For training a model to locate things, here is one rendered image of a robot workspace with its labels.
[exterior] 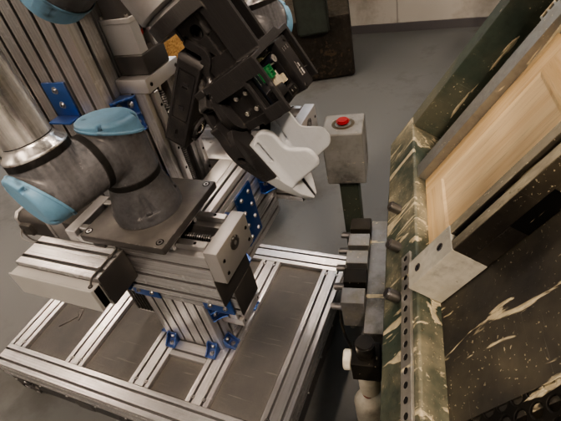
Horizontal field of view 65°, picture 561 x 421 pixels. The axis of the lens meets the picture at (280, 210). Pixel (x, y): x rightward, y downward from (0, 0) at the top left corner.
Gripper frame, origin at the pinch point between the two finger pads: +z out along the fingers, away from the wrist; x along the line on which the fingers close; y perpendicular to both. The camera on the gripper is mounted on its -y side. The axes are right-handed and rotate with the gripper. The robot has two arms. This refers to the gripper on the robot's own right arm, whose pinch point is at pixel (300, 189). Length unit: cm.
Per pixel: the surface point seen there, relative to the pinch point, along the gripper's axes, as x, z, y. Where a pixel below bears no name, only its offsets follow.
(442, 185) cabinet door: 51, 38, -9
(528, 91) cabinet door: 55, 26, 13
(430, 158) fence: 61, 35, -13
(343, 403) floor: 38, 107, -79
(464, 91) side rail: 84, 33, -5
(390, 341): 15, 45, -18
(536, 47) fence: 62, 21, 16
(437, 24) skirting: 413, 97, -90
